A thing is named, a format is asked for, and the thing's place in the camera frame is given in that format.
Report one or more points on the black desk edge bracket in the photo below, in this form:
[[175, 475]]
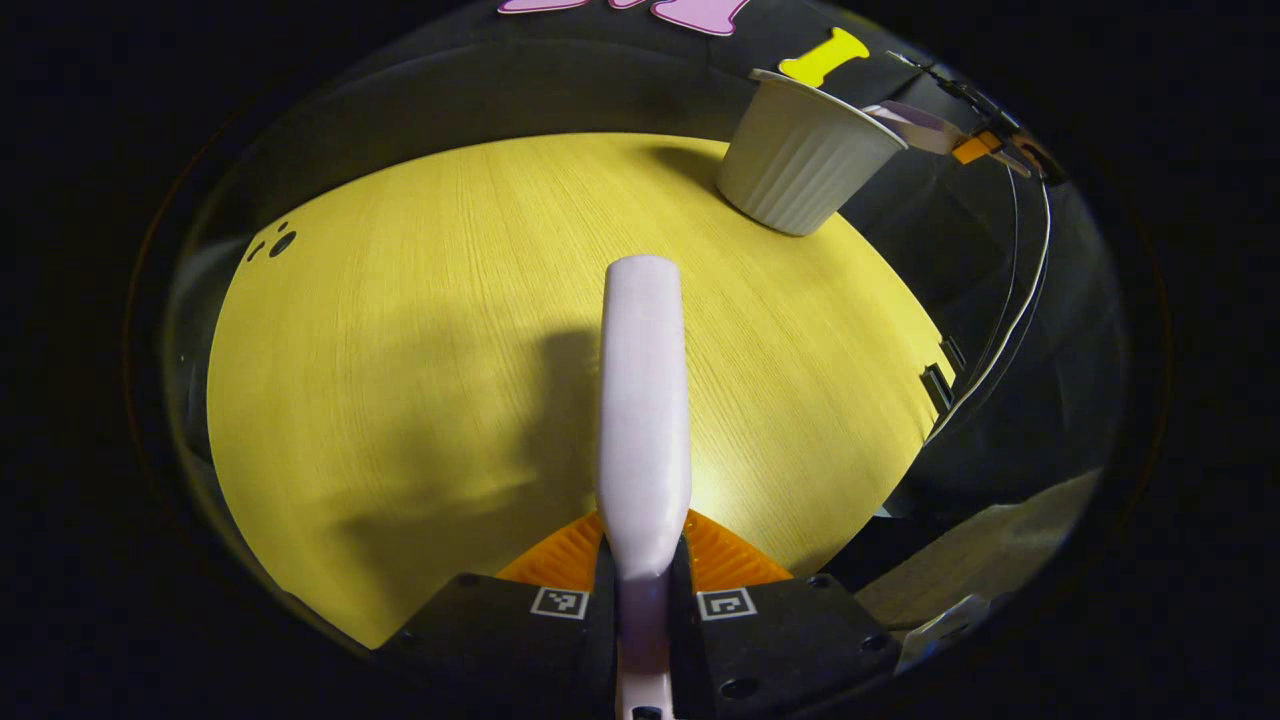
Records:
[[953, 355], [935, 388]]

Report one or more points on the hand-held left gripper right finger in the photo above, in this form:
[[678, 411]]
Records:
[[790, 640]]

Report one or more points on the pale purple small broom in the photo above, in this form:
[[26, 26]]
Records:
[[645, 400]]

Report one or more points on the white ribbed garbage bin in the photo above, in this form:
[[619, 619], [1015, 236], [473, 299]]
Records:
[[800, 170]]

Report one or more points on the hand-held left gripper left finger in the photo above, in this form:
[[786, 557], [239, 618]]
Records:
[[500, 640]]

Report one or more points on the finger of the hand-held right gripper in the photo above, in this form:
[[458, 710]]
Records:
[[975, 148]]

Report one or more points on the pale purple dustpan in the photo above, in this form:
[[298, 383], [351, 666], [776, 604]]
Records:
[[915, 125]]

